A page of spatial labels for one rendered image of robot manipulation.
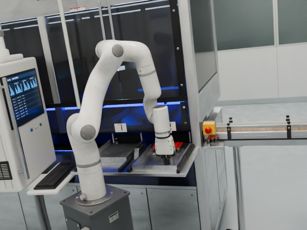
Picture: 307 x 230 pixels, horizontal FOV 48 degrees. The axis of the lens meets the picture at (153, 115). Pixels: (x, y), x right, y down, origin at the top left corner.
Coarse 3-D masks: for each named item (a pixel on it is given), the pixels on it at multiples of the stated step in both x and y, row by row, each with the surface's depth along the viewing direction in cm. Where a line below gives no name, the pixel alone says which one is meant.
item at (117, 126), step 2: (114, 124) 233; (116, 124) 233; (118, 124) 232; (120, 124) 232; (122, 124) 232; (124, 124) 231; (116, 126) 233; (118, 126) 233; (120, 126) 233; (122, 126) 232; (124, 126) 232; (126, 126) 231; (116, 128) 234; (118, 128) 233; (120, 128) 233; (122, 128) 232; (124, 128) 232; (126, 128) 232; (116, 130) 234; (118, 130) 234; (120, 130) 233; (122, 130) 233; (124, 130) 232; (126, 130) 232
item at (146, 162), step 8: (144, 152) 213; (184, 152) 203; (136, 160) 200; (144, 160) 208; (152, 160) 206; (160, 160) 205; (176, 160) 202; (136, 168) 194; (144, 168) 192; (152, 168) 191; (160, 168) 189; (168, 168) 188; (176, 168) 186
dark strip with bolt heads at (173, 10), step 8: (176, 0) 199; (176, 8) 201; (176, 16) 202; (176, 24) 203; (176, 32) 204; (176, 40) 206; (176, 48) 207; (176, 56) 208; (176, 64) 210; (184, 80) 211; (184, 88) 212
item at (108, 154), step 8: (104, 144) 237; (112, 144) 245; (120, 144) 243; (128, 144) 240; (136, 144) 238; (104, 152) 230; (112, 152) 228; (120, 152) 226; (128, 152) 224; (104, 160) 213; (112, 160) 211; (120, 160) 209
